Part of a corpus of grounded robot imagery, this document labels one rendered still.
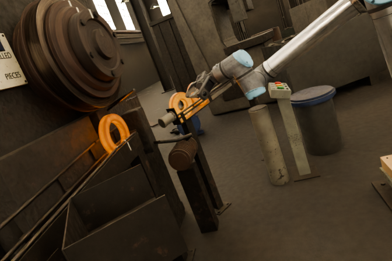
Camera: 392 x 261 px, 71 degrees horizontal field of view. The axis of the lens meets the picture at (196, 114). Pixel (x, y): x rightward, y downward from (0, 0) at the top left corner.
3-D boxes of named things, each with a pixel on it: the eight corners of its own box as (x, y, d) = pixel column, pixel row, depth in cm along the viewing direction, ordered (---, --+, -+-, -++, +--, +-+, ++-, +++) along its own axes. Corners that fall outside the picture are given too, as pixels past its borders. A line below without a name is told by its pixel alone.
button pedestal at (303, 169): (294, 184, 170) (266, 91, 157) (289, 166, 193) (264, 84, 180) (321, 178, 166) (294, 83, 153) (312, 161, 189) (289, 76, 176)
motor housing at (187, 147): (198, 237, 154) (163, 153, 143) (203, 213, 175) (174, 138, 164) (219, 233, 150) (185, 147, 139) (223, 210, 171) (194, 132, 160)
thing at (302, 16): (327, 57, 527) (313, 0, 505) (371, 55, 420) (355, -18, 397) (303, 67, 524) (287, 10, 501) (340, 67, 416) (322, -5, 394)
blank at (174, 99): (164, 99, 155) (167, 99, 153) (182, 88, 165) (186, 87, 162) (175, 123, 160) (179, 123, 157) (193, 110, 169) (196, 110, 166)
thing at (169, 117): (160, 128, 154) (156, 119, 153) (172, 120, 160) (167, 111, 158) (167, 127, 150) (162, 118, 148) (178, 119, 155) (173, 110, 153)
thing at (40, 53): (62, 127, 96) (-5, -10, 86) (121, 97, 140) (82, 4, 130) (76, 122, 94) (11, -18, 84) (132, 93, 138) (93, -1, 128)
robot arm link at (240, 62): (251, 69, 115) (238, 49, 114) (227, 83, 122) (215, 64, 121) (256, 64, 122) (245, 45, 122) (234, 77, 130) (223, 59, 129)
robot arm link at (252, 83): (270, 87, 126) (256, 64, 125) (263, 95, 117) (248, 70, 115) (254, 95, 131) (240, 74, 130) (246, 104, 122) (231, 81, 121)
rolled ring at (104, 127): (119, 108, 126) (114, 110, 127) (98, 120, 109) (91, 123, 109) (135, 144, 130) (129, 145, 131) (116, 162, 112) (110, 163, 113)
